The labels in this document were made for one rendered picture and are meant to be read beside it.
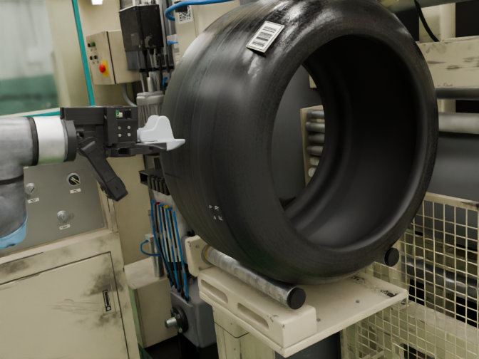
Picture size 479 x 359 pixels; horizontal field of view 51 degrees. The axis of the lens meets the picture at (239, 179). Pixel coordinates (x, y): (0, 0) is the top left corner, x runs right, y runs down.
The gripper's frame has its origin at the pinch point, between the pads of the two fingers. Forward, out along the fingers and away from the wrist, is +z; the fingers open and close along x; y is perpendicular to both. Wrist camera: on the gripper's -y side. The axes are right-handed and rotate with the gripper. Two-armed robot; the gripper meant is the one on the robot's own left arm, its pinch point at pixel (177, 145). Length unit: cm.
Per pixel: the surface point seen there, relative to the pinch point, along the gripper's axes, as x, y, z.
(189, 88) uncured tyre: 2.5, 10.0, 3.8
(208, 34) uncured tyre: 6.9, 20.4, 10.5
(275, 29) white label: -11.7, 19.7, 12.8
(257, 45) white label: -10.9, 17.0, 9.8
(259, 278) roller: 2.3, -30.1, 19.6
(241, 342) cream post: 28, -60, 32
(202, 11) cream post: 28.4, 28.2, 21.2
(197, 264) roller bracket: 26.0, -33.5, 17.2
